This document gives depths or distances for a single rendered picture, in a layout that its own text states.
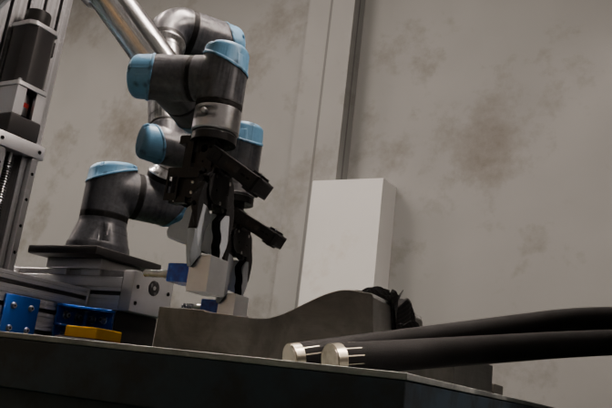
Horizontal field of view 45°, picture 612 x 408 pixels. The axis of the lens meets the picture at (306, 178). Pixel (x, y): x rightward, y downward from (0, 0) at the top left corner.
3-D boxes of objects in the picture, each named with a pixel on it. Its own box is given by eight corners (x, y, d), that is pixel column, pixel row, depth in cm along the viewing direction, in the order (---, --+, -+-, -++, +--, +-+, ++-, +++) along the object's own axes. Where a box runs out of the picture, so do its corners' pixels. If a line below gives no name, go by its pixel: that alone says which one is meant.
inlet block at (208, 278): (132, 288, 112) (137, 252, 114) (151, 292, 117) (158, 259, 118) (206, 291, 107) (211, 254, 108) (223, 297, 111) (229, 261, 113)
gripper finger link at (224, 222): (196, 271, 118) (198, 213, 119) (228, 273, 116) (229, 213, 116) (185, 272, 116) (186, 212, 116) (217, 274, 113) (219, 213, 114)
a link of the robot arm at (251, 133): (253, 136, 158) (272, 126, 150) (246, 185, 154) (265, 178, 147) (219, 126, 154) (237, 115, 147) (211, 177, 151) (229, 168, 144)
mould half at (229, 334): (149, 362, 122) (163, 279, 126) (229, 372, 144) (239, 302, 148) (452, 395, 100) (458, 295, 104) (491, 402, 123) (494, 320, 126)
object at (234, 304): (172, 318, 142) (177, 290, 144) (187, 321, 146) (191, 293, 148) (231, 322, 137) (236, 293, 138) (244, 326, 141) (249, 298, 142)
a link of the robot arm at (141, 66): (145, 114, 129) (206, 117, 127) (118, 88, 118) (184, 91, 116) (153, 73, 131) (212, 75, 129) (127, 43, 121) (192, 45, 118)
